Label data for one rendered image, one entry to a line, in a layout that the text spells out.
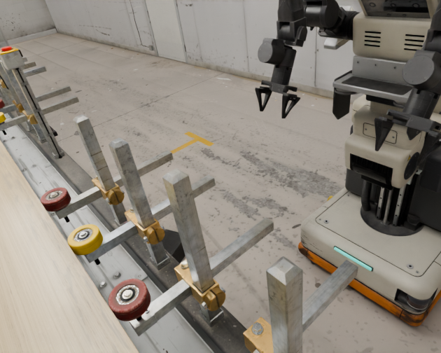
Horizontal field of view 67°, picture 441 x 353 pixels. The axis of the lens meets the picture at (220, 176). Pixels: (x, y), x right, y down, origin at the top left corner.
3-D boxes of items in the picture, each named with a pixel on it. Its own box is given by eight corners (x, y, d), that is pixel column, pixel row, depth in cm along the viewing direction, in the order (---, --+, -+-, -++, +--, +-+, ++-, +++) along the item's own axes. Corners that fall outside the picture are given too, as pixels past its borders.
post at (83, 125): (131, 231, 123) (83, 112, 96) (136, 236, 121) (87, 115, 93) (122, 237, 121) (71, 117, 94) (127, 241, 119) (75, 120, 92)
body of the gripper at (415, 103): (430, 129, 69) (447, 94, 67) (383, 116, 76) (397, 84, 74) (439, 132, 74) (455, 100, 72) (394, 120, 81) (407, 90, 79)
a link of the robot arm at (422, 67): (477, 41, 68) (431, 38, 74) (465, 22, 60) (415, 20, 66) (451, 99, 71) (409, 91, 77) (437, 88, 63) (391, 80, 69)
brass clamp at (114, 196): (110, 183, 118) (106, 172, 115) (127, 199, 109) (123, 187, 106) (94, 192, 115) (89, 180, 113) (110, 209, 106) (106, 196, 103)
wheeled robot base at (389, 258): (363, 194, 212) (367, 162, 197) (479, 244, 169) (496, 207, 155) (295, 254, 180) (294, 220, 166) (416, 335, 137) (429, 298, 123)
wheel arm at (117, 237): (210, 183, 110) (208, 173, 108) (216, 187, 108) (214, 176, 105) (86, 258, 90) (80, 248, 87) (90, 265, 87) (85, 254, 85)
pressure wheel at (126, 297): (144, 347, 69) (128, 316, 63) (116, 333, 73) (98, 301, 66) (166, 315, 75) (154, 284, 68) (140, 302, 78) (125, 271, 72)
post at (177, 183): (215, 314, 88) (176, 164, 61) (224, 323, 86) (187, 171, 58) (205, 323, 86) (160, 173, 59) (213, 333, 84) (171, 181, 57)
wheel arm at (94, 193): (169, 158, 127) (166, 148, 124) (174, 161, 125) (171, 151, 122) (57, 216, 107) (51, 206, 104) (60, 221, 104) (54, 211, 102)
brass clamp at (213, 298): (195, 268, 87) (191, 255, 84) (229, 300, 78) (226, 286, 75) (176, 282, 84) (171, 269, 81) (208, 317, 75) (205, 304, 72)
